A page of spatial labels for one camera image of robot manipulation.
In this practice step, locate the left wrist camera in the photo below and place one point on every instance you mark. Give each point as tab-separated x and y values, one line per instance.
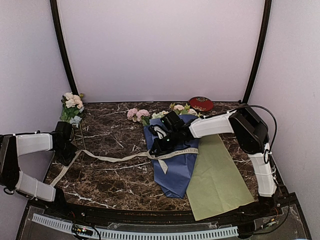
64	129

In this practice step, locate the pink rose stem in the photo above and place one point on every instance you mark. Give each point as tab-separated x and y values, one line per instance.
141	116

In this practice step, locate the red decorated round plate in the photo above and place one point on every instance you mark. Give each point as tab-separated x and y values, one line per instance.
201	104

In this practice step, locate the yellow-green wrapping paper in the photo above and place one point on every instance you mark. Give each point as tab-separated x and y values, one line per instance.
216	185

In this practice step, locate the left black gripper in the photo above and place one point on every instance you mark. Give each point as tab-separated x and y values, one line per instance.
73	148

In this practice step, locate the white slotted cable duct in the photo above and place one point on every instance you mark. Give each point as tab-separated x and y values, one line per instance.
100	233

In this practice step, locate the right black frame post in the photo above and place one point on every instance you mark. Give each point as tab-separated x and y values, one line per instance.
259	50

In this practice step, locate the left black frame post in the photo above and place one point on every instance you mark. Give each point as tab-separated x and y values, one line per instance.
62	46

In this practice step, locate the cream rose stem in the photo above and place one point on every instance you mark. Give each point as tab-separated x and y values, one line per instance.
183	109

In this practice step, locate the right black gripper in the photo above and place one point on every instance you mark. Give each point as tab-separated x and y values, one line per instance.
160	148

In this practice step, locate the black frame post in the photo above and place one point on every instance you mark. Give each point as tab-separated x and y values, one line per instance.
259	50
62	46

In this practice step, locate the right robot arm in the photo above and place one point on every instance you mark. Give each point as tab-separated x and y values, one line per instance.
249	129

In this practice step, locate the remaining white rose stems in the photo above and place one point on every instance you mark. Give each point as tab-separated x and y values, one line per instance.
72	111

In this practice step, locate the light blue wrapping paper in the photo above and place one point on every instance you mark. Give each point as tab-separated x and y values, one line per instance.
175	182

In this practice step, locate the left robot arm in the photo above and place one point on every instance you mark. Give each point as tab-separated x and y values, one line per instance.
14	148

